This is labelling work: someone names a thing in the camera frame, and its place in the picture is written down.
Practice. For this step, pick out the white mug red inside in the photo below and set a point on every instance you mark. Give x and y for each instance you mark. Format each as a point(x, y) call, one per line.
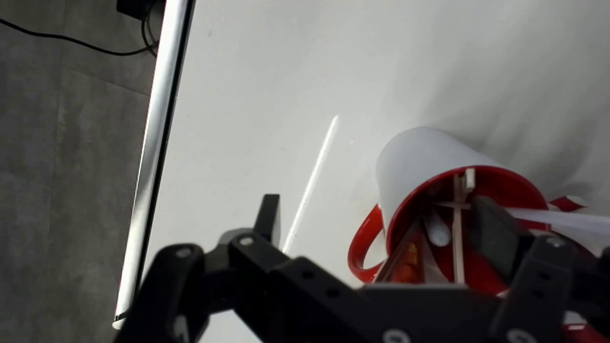
point(419, 163)

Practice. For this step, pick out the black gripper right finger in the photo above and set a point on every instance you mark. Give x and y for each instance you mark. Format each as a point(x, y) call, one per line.
point(540, 278)

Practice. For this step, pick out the white flat utensil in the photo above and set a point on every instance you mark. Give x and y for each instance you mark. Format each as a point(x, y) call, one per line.
point(572, 224)

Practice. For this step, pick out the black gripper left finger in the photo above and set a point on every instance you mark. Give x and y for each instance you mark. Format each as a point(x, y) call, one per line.
point(254, 266)

